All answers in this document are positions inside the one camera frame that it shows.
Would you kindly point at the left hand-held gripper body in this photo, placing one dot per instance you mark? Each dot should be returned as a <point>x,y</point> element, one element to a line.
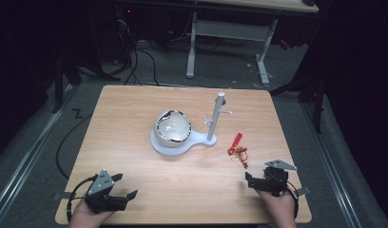
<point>101,185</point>

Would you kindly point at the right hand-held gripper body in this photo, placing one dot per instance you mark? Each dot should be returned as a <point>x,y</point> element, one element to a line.
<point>275,179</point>

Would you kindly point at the person's right hand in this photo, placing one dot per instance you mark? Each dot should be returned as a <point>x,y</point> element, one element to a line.
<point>280,209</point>

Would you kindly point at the person's left hand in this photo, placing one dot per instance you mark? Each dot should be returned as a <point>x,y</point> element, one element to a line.
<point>87,216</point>

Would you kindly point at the white peg stand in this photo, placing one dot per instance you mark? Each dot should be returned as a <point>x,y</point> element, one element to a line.
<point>211,128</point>

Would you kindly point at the white eggshell-shaped bowl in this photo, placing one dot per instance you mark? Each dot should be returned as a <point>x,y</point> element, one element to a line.
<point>172,129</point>

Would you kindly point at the dark metal stand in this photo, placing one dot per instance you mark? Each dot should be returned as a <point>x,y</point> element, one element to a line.
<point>312,88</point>
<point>60,82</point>

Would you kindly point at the small red object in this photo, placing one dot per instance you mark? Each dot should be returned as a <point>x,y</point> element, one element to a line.
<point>284,44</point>

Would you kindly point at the white-legged desk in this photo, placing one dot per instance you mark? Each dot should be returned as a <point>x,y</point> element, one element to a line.
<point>230,30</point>

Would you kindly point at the black computer mouse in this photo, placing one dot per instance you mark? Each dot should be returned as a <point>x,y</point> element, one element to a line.
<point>309,2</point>

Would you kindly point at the aluminium floor rail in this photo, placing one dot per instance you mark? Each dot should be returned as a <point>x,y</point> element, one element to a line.
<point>24,164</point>
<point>333,171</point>

